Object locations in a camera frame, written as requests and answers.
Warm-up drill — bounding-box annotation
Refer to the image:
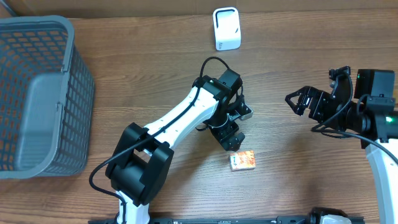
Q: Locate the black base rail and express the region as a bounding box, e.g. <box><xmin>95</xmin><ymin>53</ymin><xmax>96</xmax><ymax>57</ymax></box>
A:
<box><xmin>88</xmin><ymin>216</ymin><xmax>365</xmax><ymax>224</ymax></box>

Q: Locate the white barcode scanner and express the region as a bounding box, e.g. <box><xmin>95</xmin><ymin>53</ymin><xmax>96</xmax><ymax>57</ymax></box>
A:
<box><xmin>213</xmin><ymin>7</ymin><xmax>241</xmax><ymax>51</ymax></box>

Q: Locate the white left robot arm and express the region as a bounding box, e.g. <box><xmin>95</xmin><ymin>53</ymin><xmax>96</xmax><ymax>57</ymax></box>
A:
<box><xmin>106</xmin><ymin>69</ymin><xmax>250</xmax><ymax>223</ymax></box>

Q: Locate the Kleenex tissue pack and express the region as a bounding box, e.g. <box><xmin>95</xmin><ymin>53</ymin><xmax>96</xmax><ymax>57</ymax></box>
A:
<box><xmin>229</xmin><ymin>151</ymin><xmax>256</xmax><ymax>171</ymax></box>

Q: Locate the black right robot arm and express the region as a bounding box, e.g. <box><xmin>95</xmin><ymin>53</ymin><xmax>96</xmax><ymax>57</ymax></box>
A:
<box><xmin>285</xmin><ymin>66</ymin><xmax>397</xmax><ymax>223</ymax></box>

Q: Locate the grey plastic basket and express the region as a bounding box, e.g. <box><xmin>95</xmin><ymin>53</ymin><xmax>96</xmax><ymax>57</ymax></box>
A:
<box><xmin>1</xmin><ymin>16</ymin><xmax>95</xmax><ymax>179</ymax></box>

